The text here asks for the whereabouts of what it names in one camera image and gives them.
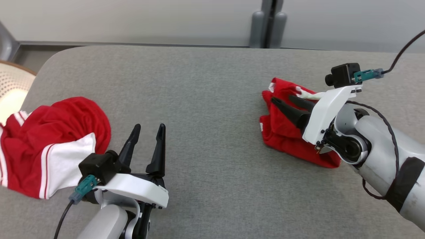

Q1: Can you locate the camera black cable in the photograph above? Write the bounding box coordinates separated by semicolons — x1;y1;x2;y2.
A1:
53;199;74;239
382;29;425;74

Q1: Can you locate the right camera teal connector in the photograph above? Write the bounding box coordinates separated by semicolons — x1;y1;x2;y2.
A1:
354;68;385;83

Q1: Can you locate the grey curved frame leg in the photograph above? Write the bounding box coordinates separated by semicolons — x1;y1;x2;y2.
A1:
0;22;20;62

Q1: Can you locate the red garment with white panel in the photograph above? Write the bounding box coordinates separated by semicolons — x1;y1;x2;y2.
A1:
0;96;112;199

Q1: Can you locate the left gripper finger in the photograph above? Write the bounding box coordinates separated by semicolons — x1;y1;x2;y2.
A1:
145;123;166;178
117;123;141;173

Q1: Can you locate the black strap on right arm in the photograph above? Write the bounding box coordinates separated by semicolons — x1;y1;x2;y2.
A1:
385;157;425;213

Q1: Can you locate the grey partition post with feet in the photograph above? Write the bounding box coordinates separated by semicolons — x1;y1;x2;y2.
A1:
249;0;288;49

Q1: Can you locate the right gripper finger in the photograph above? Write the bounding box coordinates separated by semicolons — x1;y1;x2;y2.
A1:
271;97;311;132
288;95;316;112

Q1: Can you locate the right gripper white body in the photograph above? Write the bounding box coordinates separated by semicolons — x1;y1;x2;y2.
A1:
302;85;363;145

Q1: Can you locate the twisted black right arm cable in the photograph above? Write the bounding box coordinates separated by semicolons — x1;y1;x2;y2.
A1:
345;101;399;200

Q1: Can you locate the left camera black cable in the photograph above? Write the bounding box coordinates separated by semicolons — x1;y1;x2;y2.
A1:
53;199;74;239

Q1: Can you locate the white perforated laundry basket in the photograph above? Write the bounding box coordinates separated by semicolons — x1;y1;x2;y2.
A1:
0;60;37;126

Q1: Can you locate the camera teal connector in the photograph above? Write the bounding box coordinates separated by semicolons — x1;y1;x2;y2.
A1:
69;175;98;203
354;68;385;83

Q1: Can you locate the right camera black cable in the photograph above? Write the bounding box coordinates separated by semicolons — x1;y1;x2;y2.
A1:
382;29;425;74

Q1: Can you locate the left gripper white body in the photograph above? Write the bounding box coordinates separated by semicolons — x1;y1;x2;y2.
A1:
95;173;169;239

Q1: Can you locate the left camera teal connector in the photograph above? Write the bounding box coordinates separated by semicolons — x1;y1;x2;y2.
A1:
69;175;98;203

